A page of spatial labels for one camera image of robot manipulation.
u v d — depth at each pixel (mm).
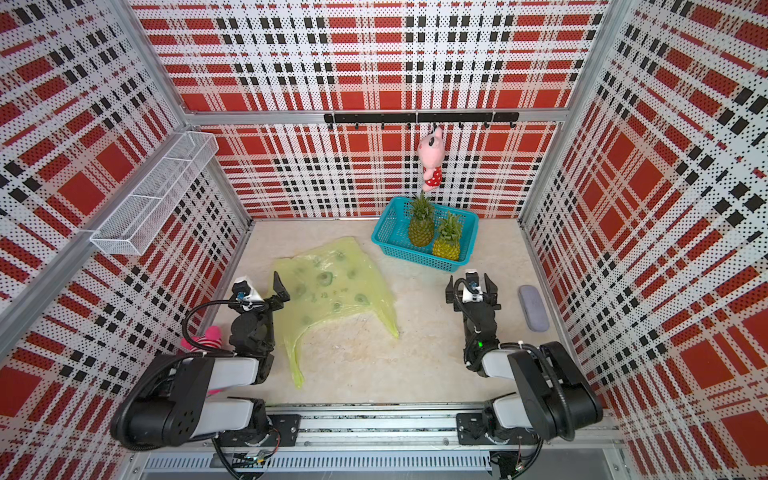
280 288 820
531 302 953
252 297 707
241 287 691
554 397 432
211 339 836
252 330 646
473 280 716
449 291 801
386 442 733
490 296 771
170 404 421
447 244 978
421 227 1045
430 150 906
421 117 883
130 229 687
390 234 1150
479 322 636
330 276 1045
